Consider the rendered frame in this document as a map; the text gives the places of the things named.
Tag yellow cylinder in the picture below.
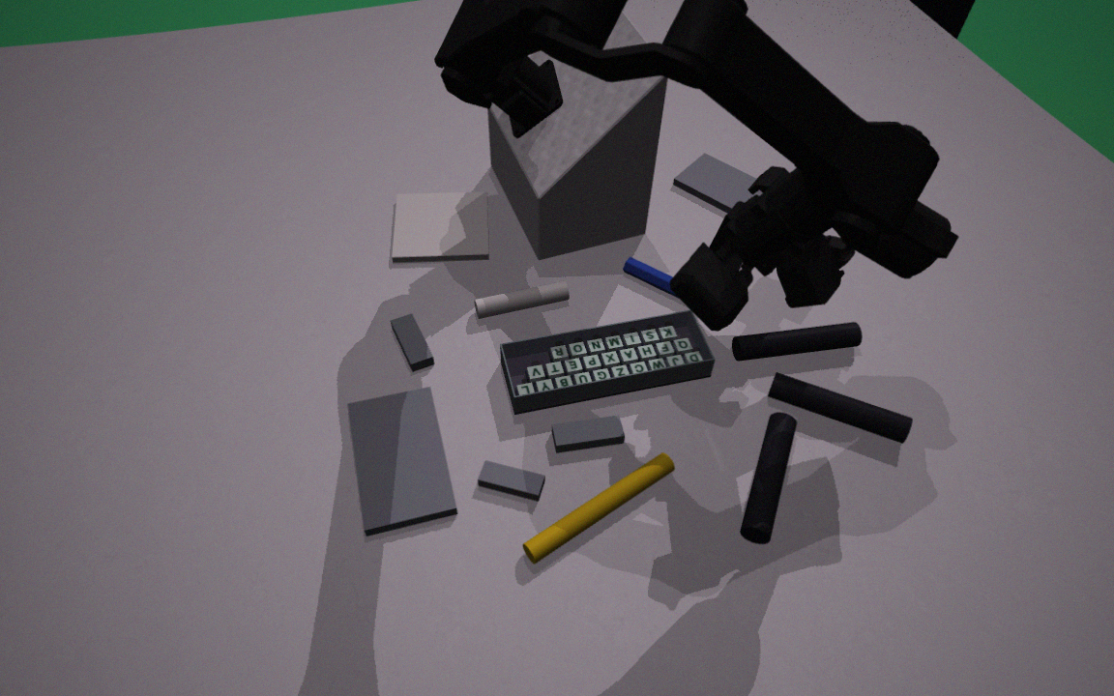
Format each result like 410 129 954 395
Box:
522 452 675 565

